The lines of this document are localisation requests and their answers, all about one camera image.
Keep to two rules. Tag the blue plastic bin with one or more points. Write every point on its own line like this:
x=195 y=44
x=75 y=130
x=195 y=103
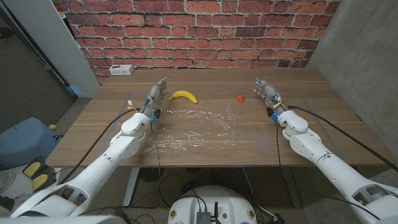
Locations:
x=25 y=140

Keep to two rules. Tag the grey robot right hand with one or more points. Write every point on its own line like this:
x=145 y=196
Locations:
x=270 y=95

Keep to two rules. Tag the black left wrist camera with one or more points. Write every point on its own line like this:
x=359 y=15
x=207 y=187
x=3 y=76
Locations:
x=157 y=114

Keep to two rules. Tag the grey table leg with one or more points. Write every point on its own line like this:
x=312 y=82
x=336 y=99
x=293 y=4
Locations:
x=292 y=189

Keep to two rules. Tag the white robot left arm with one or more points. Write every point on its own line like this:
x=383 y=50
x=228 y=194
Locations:
x=93 y=174

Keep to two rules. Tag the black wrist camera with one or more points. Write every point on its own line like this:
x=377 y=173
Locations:
x=157 y=114
x=270 y=112

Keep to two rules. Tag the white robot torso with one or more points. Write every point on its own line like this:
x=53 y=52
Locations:
x=217 y=199

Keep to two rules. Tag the green tennis ball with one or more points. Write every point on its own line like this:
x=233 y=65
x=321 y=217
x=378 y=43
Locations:
x=52 y=127

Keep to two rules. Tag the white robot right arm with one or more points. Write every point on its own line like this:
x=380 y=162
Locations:
x=335 y=174

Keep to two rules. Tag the white table leg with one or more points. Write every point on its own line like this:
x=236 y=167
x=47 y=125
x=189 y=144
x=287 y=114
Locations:
x=130 y=186

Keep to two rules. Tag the black round floor fan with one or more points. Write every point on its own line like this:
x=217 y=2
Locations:
x=151 y=175

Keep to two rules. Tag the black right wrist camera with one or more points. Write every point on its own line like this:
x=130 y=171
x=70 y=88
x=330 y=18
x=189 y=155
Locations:
x=270 y=112

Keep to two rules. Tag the black pedal with yellow pads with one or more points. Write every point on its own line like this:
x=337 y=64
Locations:
x=31 y=169

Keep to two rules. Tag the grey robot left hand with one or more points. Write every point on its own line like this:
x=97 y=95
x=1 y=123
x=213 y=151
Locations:
x=154 y=99

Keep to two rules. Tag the small red toy strawberry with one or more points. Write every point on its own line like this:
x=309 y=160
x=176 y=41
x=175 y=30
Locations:
x=240 y=98

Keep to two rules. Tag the white power strip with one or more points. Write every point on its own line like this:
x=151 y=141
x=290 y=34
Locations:
x=121 y=70

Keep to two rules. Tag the clear plastic wrap sheet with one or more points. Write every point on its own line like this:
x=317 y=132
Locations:
x=199 y=130

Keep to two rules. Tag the white cabinet panel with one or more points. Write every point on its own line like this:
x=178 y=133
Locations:
x=56 y=40

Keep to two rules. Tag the white floor device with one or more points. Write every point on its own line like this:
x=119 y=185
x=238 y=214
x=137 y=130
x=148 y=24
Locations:
x=15 y=186

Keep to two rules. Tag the yellow toy banana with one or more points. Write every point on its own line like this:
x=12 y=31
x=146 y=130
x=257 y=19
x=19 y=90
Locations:
x=185 y=94

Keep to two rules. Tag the printed brick wall backdrop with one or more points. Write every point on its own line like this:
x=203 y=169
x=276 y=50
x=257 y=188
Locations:
x=199 y=31

